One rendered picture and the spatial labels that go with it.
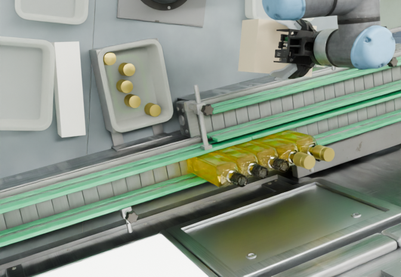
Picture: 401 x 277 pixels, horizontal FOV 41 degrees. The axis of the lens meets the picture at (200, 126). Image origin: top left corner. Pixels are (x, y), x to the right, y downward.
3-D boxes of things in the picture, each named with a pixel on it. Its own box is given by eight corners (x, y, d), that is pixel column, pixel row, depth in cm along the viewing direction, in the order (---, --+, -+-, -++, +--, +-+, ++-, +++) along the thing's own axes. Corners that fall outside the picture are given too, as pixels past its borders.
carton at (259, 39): (242, 19, 126) (258, 18, 120) (298, 27, 133) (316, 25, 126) (237, 71, 128) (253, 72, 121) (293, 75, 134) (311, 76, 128)
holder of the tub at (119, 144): (110, 148, 148) (117, 153, 141) (89, 49, 142) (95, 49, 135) (166, 132, 155) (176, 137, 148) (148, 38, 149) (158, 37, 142)
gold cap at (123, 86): (114, 80, 144) (119, 81, 140) (127, 77, 145) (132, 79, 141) (117, 93, 145) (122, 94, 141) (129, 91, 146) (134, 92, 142)
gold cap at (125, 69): (117, 64, 144) (121, 64, 140) (129, 61, 145) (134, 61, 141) (119, 76, 144) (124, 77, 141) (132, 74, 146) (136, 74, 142)
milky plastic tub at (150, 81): (105, 130, 146) (114, 135, 139) (88, 49, 142) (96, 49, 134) (164, 115, 153) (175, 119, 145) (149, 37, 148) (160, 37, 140)
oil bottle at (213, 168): (187, 172, 145) (224, 191, 125) (184, 152, 143) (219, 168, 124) (206, 166, 147) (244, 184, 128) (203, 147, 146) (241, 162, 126)
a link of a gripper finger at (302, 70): (283, 66, 122) (304, 45, 115) (290, 67, 123) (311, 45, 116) (288, 84, 120) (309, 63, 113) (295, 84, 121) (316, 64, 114)
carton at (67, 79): (57, 134, 142) (61, 137, 136) (50, 42, 138) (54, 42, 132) (80, 131, 144) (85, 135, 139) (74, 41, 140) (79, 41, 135)
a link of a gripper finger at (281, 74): (258, 76, 124) (278, 55, 117) (280, 78, 127) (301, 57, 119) (261, 88, 123) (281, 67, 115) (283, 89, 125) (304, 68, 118)
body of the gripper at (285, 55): (274, 28, 115) (308, 25, 104) (307, 31, 119) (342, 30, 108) (271, 63, 116) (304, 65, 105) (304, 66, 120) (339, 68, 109)
